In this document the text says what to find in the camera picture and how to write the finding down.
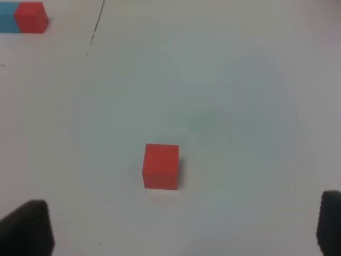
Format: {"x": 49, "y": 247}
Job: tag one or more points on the template blue cube block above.
{"x": 8, "y": 23}

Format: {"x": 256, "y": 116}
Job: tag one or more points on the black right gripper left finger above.
{"x": 27, "y": 230}

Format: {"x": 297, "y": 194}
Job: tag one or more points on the template red cube block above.
{"x": 31, "y": 17}

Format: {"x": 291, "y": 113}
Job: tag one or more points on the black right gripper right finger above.
{"x": 328, "y": 228}

